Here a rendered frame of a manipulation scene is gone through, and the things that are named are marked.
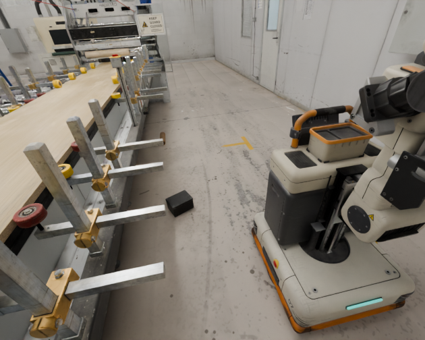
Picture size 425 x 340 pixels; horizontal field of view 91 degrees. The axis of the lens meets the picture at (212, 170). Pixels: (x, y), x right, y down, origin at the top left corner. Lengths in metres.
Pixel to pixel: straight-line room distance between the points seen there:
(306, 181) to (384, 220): 0.30
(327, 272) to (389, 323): 0.46
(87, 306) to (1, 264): 0.34
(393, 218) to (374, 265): 0.58
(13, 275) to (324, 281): 1.18
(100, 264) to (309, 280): 0.96
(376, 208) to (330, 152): 0.30
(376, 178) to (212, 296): 1.09
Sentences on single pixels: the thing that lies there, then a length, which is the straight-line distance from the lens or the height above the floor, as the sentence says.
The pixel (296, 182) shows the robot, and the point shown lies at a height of 0.77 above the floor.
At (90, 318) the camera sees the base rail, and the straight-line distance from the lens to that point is 0.80.
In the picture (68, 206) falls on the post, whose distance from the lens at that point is 0.75.
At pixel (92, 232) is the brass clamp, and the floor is 0.82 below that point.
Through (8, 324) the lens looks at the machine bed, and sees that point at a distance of 0.93.
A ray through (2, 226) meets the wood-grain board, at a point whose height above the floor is 0.90.
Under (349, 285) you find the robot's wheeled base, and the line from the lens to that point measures 1.33.
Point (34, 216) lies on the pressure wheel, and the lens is 0.86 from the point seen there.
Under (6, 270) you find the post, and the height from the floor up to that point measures 1.02.
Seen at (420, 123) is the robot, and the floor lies 1.13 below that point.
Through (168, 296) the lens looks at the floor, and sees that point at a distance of 1.53.
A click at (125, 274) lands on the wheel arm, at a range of 0.64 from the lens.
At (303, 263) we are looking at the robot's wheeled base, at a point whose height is 0.28.
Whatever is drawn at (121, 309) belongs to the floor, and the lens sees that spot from 1.59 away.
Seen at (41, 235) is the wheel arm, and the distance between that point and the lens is 0.93.
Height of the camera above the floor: 1.36
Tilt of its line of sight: 35 degrees down
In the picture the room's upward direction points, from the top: 4 degrees counter-clockwise
